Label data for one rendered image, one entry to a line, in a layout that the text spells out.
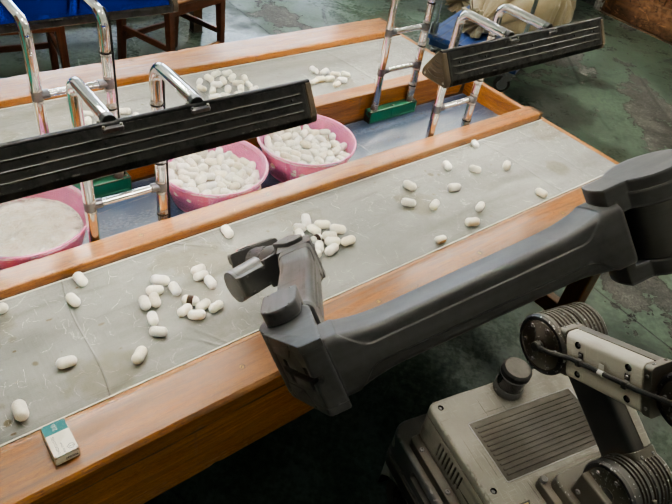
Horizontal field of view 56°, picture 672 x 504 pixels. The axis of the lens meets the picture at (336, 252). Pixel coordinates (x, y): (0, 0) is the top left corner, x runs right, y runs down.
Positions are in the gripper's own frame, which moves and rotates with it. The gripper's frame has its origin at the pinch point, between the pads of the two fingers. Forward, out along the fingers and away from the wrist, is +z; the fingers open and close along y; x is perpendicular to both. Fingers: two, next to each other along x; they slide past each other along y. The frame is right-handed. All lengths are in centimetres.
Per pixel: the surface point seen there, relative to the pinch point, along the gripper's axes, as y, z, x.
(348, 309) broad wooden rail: -13.2, -12.9, 14.4
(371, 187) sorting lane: -46.7, 13.0, -4.6
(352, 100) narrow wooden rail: -69, 39, -29
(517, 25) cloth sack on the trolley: -284, 139, -59
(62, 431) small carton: 40.9, -13.6, 12.3
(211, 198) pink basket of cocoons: -8.1, 21.0, -13.8
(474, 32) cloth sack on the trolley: -267, 157, -64
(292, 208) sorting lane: -23.9, 14.6, -6.0
